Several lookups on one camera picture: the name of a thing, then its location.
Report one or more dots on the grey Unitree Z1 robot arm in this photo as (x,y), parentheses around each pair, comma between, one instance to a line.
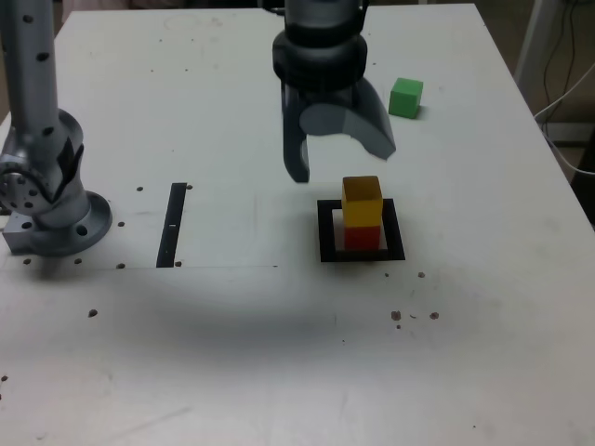
(32,116)

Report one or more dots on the black tape strip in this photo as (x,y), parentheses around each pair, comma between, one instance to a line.
(169,232)

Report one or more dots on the green cube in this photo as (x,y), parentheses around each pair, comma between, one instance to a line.
(404,97)

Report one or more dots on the white furniture leg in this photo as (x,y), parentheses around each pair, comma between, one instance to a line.
(530,42)

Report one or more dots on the black tape square outline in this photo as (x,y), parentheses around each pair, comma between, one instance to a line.
(325,232)

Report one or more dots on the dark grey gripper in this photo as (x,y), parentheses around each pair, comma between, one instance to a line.
(325,98)

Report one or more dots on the yellow cube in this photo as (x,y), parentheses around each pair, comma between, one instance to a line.
(362,204)

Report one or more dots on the red cube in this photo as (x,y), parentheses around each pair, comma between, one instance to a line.
(362,238)

